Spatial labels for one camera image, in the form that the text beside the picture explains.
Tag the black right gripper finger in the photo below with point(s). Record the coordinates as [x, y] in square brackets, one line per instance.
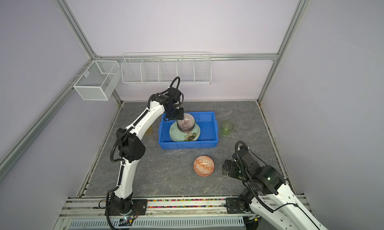
[233, 173]
[226, 167]

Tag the red rimmed bottom bowl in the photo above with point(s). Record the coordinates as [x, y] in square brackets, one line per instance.
[187, 124]

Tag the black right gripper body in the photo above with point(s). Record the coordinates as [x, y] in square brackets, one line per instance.
[243, 176]

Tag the green flower plate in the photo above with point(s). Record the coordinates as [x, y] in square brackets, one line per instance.
[177, 135]

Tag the green glass cup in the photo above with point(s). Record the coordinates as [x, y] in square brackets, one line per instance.
[227, 127]

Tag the blue plastic bin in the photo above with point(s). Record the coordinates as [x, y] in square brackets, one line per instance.
[208, 138]

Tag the amber glass cup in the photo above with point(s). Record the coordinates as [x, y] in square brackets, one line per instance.
[149, 131]

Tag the white wire rack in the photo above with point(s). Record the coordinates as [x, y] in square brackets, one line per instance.
[163, 67]

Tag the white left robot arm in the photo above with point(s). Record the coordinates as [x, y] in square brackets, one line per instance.
[128, 148]

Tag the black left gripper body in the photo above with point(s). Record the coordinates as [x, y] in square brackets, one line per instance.
[175, 113]

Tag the blue white patterned bowl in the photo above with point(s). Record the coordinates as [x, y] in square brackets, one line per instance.
[204, 166]

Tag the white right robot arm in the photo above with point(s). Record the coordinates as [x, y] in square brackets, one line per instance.
[267, 194]

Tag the white mesh basket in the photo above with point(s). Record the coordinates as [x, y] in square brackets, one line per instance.
[99, 80]

